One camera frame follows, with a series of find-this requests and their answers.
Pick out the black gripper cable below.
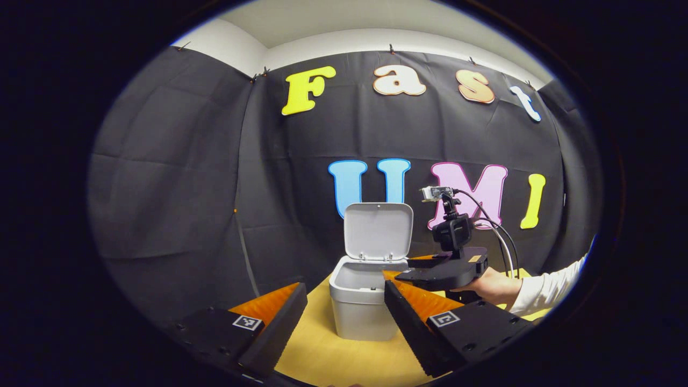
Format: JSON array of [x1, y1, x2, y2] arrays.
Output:
[[454, 189, 521, 279]]

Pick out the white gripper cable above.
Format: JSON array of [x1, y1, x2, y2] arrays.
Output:
[[476, 219, 512, 278]]

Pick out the wooden desktop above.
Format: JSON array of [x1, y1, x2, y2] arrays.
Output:
[[274, 269, 554, 387]]

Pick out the black backdrop cloth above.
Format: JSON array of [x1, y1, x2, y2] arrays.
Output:
[[88, 46, 603, 328]]

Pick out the white desktop garbage bin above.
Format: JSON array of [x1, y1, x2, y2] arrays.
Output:
[[329, 202, 414, 341]]

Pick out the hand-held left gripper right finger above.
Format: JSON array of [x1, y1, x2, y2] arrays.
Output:
[[384, 279, 538, 378]]

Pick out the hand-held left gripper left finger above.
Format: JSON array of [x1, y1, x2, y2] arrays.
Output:
[[172, 282, 308, 378]]

